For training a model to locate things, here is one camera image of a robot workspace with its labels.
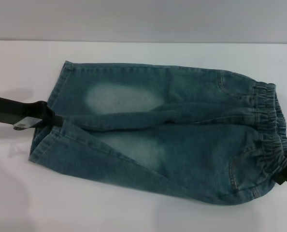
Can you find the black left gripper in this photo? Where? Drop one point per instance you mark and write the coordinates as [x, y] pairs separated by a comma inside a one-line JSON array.
[[15, 111]]

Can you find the blue denim shorts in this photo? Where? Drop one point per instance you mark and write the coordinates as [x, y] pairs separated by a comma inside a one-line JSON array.
[[158, 157]]

